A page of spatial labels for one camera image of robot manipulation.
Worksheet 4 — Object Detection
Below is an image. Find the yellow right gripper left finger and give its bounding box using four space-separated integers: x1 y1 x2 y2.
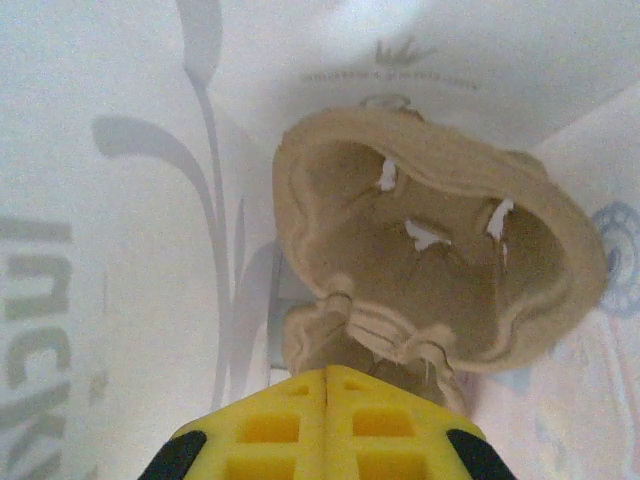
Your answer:
144 367 327 480

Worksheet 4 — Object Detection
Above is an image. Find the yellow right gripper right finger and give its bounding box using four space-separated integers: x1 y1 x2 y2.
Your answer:
325 364 506 480

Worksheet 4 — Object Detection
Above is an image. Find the brown pulp cup carrier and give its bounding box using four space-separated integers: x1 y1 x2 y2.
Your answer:
272 107 609 416

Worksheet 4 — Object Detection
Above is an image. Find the white paper takeout bag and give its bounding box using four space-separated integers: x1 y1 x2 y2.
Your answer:
0 0 640 480

